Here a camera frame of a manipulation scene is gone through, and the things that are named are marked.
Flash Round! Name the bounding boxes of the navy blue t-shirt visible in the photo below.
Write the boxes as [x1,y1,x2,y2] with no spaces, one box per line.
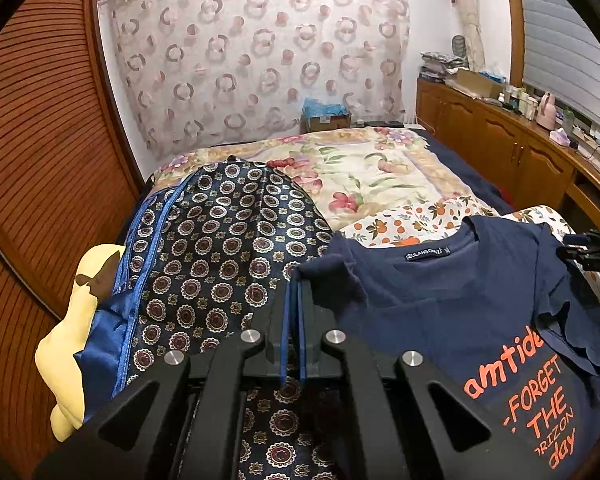
[299,217,600,479]

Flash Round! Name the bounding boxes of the wooden sideboard cabinet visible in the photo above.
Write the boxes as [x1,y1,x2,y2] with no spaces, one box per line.
[416,79,600,232]

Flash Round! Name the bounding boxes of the navy bed sheet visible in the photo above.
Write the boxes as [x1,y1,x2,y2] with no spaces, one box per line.
[410,125,514,214]

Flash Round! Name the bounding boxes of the pink kettle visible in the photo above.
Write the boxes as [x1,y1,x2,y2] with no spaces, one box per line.
[535,92,556,131]

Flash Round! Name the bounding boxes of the yellow plush toy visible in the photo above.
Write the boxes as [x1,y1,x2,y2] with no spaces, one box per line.
[34,244,124,442]

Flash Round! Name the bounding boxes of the orange print white blanket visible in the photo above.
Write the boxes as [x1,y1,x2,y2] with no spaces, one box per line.
[339,195,600,300]

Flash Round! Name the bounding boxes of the grey window blind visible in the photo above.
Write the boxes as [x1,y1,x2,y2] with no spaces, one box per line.
[521,0,600,126]

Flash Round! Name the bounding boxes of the navy patterned silk garment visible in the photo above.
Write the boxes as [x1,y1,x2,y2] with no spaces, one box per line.
[76,157,336,479]

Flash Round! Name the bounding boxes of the cardboard box on sideboard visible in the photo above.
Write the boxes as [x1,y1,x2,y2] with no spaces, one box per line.
[452,68,505,100]

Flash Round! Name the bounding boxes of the floral cream bedspread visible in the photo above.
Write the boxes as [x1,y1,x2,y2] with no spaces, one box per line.
[152,127,483,230]

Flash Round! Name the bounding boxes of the wooden louvered wardrobe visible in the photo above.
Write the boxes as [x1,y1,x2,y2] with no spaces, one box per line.
[0,0,143,479]

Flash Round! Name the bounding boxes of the cardboard box blue contents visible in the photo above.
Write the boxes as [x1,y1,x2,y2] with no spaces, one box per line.
[300,98,351,133]

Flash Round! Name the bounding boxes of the patterned lace curtain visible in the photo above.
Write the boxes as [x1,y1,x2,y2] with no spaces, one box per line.
[99,0,410,158]

